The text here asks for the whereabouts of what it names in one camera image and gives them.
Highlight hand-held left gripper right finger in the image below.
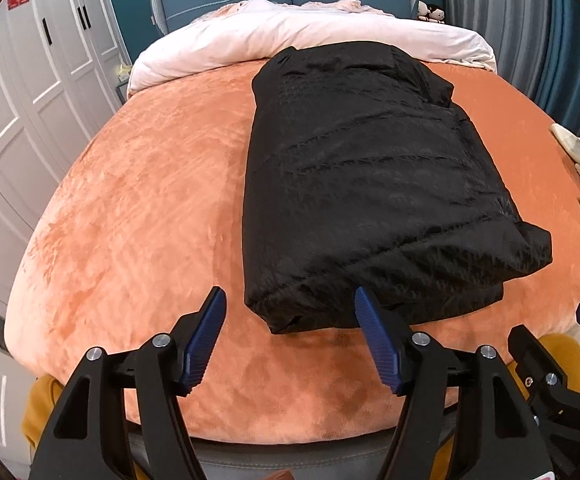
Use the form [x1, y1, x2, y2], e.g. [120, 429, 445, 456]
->
[353, 286, 547, 480]

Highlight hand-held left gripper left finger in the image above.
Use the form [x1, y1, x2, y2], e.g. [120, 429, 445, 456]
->
[29, 286, 229, 480]

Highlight black quilted jacket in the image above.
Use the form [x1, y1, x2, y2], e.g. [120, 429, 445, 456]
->
[242, 44, 554, 336]

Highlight orange plush blanket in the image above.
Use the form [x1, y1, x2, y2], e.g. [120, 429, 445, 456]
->
[2, 57, 580, 447]

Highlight white cloth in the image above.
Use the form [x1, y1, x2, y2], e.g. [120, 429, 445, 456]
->
[549, 123, 580, 197]

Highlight person's yellow pants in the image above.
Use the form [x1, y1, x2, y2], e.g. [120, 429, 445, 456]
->
[20, 332, 580, 480]

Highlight bedside table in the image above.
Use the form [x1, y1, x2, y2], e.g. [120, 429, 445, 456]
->
[113, 59, 134, 109]

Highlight white wardrobe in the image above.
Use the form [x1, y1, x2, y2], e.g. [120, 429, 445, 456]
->
[0, 0, 137, 322]

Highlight grey sheer curtain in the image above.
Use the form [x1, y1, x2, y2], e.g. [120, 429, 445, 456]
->
[441, 0, 557, 117]

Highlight white duvet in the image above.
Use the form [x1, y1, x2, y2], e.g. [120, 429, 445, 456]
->
[127, 0, 499, 100]

